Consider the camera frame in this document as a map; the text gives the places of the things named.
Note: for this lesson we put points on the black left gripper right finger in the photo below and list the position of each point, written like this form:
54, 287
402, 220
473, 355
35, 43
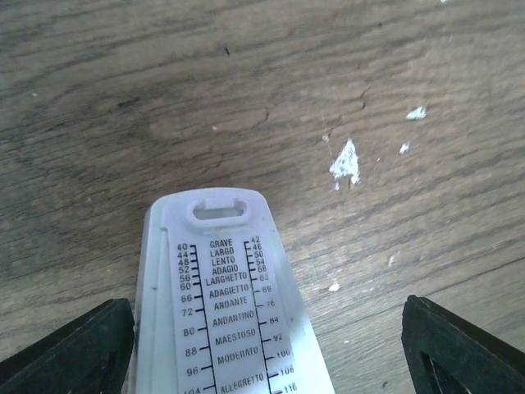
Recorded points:
447, 354

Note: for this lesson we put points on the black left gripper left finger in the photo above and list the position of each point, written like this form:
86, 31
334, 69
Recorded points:
90, 354

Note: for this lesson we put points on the white metronome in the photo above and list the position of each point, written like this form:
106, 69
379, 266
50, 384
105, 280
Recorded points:
217, 308

